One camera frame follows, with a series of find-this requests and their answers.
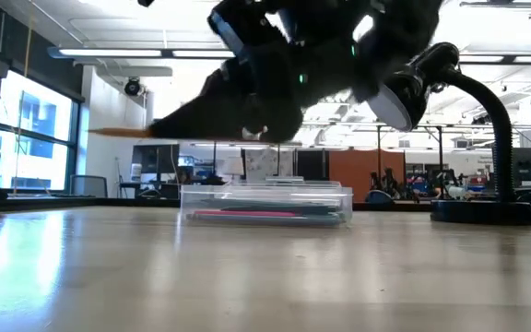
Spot orange partition panel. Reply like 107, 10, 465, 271
328, 149, 407, 203

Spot pink pen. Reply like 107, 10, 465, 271
192, 209, 299, 219

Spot long ceiling light strip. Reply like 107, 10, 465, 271
458, 53, 531, 65
47, 45, 237, 60

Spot black ceiling mounted device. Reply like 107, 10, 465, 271
123, 77, 143, 97

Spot black gooseneck desk lamp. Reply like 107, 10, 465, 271
366, 41, 531, 227

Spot large glass window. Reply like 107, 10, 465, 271
0, 68, 82, 195

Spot orange pencil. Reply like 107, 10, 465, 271
88, 127, 156, 139

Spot clear plastic supply box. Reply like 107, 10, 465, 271
179, 176, 354, 229

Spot dark computer monitor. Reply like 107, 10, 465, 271
131, 143, 181, 175
512, 147, 531, 188

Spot black cabinet panel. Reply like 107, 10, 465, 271
295, 149, 330, 182

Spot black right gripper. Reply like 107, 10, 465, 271
148, 44, 313, 145

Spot grey office chair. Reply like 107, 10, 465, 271
69, 173, 109, 198

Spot white board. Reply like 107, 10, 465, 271
244, 147, 294, 182

